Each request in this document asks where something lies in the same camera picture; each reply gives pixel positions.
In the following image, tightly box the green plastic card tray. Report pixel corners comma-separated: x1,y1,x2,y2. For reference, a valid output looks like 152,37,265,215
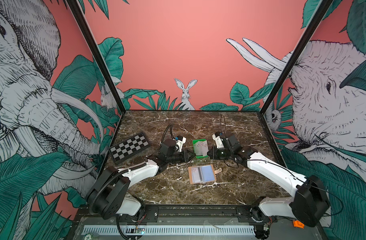
192,139,209,159

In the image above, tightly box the tan leather card holder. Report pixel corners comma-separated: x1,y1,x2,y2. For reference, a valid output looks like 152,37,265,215
188,165,222,185

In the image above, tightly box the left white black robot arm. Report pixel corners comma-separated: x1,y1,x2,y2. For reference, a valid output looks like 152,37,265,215
85,138,195,220

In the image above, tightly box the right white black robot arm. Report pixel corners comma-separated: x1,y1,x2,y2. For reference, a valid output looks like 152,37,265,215
207,132,331,227

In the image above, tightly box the black white checkerboard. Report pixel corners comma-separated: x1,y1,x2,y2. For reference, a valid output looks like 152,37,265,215
110,132,150,164

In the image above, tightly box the orange connector block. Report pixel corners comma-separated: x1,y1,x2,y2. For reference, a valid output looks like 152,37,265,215
293,221,305,229

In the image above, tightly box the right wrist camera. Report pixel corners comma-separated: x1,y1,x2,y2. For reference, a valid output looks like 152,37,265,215
212,132,224,149

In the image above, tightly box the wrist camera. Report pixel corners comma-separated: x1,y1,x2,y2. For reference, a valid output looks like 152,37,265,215
212,132,224,149
175,135,186,152

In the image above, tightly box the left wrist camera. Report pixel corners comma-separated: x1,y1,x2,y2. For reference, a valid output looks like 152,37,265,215
175,135,186,152

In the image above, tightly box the black mounting rail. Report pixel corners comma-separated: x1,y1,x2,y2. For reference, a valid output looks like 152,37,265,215
72,204,270,227

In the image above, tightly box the white slotted cable duct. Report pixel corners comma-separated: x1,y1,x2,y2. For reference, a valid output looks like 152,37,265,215
82,225,255,236

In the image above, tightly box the right black frame post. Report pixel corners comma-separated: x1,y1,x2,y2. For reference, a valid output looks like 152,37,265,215
259,0,333,115

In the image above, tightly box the black frame post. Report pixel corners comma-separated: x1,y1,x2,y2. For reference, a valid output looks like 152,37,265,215
66,0,126,115
259,0,333,115

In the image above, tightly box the left black frame post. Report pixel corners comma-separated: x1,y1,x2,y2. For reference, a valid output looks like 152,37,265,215
66,0,126,115

